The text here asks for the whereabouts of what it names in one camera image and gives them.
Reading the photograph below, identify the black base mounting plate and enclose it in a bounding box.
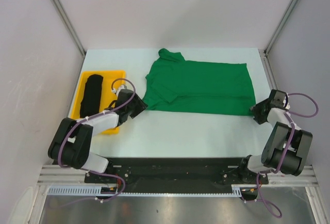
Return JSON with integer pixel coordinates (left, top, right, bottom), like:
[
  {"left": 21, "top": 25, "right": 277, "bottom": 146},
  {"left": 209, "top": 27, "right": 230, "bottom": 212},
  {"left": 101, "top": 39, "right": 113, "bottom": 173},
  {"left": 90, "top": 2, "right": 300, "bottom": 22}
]
[{"left": 84, "top": 157, "right": 269, "bottom": 194}]

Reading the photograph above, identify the green t-shirt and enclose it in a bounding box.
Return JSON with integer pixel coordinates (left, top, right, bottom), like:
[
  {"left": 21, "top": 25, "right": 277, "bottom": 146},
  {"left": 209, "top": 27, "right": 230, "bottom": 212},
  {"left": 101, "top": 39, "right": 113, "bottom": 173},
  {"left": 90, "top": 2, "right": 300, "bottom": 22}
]
[{"left": 143, "top": 49, "right": 256, "bottom": 116}]

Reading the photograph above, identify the white slotted cable duct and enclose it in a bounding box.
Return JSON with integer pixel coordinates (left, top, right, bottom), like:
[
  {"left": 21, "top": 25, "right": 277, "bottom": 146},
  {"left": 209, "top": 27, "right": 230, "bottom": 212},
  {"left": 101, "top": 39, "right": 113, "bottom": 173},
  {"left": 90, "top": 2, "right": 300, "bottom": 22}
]
[{"left": 47, "top": 185, "right": 242, "bottom": 198}]

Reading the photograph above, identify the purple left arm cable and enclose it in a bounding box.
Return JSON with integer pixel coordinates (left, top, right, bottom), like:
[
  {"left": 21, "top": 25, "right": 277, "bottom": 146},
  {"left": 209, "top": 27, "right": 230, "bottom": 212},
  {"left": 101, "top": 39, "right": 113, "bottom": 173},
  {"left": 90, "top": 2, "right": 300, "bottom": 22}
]
[{"left": 48, "top": 78, "right": 136, "bottom": 205}]

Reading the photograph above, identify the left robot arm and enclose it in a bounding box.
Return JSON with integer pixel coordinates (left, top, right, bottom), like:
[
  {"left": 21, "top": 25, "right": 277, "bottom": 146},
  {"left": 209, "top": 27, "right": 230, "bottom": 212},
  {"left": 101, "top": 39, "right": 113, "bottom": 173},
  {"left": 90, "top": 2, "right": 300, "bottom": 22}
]
[{"left": 47, "top": 89, "right": 147, "bottom": 183}]

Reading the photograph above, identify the left aluminium corner post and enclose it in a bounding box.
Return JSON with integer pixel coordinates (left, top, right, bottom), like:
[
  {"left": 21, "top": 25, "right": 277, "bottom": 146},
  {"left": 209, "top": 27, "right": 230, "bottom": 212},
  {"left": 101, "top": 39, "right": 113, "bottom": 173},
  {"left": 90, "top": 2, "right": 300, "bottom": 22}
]
[{"left": 50, "top": 0, "right": 87, "bottom": 58}]

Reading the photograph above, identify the rolled black t-shirt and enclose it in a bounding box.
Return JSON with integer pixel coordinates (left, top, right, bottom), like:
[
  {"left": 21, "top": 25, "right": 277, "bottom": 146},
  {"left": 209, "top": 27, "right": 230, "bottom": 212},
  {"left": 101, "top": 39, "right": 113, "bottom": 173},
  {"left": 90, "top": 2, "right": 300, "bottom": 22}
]
[{"left": 79, "top": 74, "right": 103, "bottom": 118}]

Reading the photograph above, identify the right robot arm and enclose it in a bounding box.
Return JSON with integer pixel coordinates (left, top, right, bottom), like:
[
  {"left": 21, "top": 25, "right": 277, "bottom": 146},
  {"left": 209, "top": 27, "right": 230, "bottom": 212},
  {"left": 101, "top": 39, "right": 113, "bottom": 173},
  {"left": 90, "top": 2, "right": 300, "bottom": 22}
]
[{"left": 238, "top": 100, "right": 313, "bottom": 183}]

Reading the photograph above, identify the aluminium corner post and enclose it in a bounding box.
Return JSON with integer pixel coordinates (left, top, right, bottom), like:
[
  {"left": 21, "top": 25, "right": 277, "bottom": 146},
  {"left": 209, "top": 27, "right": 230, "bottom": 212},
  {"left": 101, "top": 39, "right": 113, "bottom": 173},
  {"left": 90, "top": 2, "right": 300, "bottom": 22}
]
[
  {"left": 263, "top": 0, "right": 300, "bottom": 56},
  {"left": 50, "top": 0, "right": 87, "bottom": 58}
]

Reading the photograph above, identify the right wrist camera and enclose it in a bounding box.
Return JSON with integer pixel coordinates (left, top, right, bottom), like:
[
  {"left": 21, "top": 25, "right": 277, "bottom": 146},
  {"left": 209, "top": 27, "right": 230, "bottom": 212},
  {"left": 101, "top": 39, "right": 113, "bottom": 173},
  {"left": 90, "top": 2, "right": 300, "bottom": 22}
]
[{"left": 268, "top": 89, "right": 289, "bottom": 110}]

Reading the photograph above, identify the right aluminium corner post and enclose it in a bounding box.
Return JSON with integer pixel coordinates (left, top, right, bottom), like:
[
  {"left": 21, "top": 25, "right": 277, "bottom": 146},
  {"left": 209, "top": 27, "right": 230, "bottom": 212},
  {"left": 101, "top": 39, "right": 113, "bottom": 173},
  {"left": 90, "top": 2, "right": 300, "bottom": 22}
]
[{"left": 263, "top": 0, "right": 300, "bottom": 56}]

